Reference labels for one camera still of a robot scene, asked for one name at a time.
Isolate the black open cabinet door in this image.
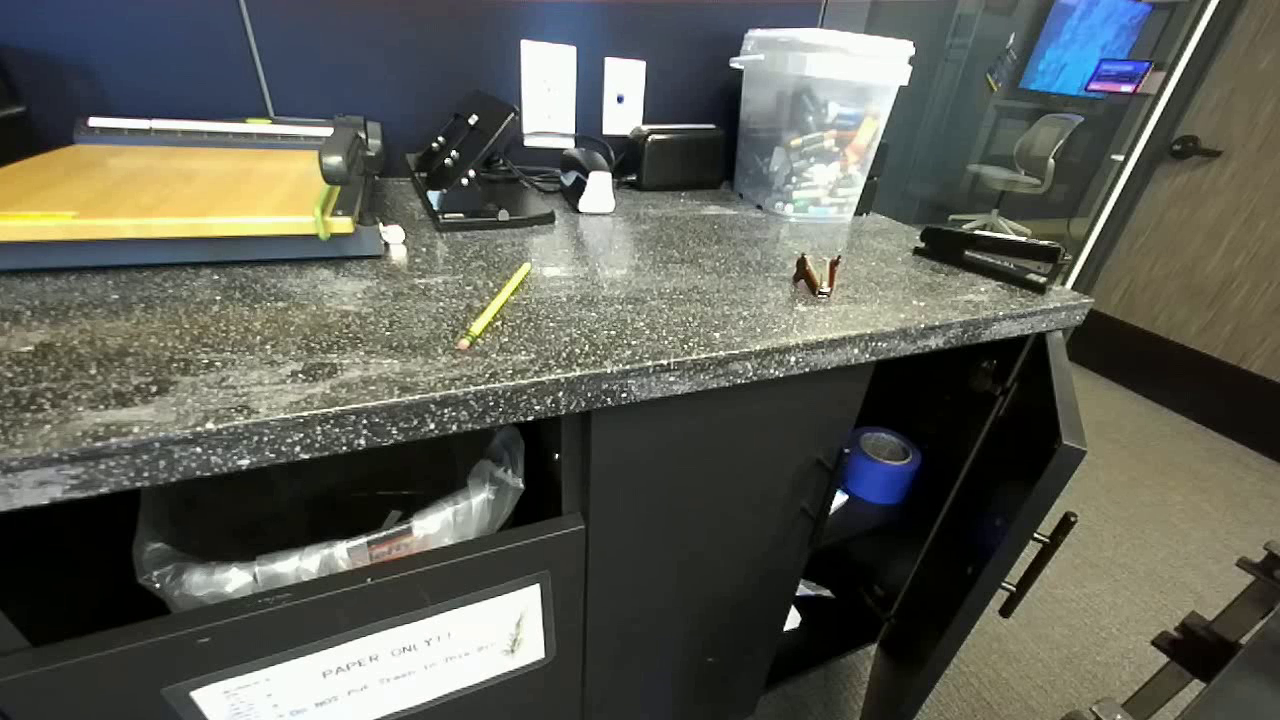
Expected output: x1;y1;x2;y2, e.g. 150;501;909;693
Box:
862;331;1083;720

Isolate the yellow pencil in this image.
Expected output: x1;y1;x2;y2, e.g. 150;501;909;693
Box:
456;263;533;349

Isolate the white tape dispenser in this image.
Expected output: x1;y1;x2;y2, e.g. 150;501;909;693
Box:
563;150;616;218

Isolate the small brown clip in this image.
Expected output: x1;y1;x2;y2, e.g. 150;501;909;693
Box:
793;251;838;296

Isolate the black box device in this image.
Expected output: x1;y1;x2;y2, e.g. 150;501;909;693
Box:
630;124;724;192

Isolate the blue tape roll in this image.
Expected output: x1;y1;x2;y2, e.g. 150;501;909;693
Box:
838;428;921;510

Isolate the black trash bin drawer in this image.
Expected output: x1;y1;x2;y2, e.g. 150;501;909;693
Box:
0;419;583;720

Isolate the clear plastic battery tub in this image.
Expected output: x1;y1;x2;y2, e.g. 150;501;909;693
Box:
732;28;915;225

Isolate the black stapler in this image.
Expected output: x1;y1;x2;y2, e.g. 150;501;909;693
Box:
915;225;1064;293

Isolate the white paper label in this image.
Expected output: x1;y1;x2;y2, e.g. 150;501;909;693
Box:
188;586;546;720

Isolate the grey office chair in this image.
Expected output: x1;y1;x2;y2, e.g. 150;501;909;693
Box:
953;111;1083;237

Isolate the wooden paper trimmer board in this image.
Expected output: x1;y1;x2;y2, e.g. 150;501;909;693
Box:
0;115;387;271

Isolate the computer monitor screen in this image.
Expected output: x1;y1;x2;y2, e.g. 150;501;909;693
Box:
1019;0;1150;96

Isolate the white wall switch plate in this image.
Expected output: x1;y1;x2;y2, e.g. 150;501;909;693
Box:
598;57;647;135

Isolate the white wall outlet plate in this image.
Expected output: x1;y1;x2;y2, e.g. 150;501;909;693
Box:
518;40;575;150

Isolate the black door handle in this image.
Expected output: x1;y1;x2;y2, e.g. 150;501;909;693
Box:
995;514;1080;621

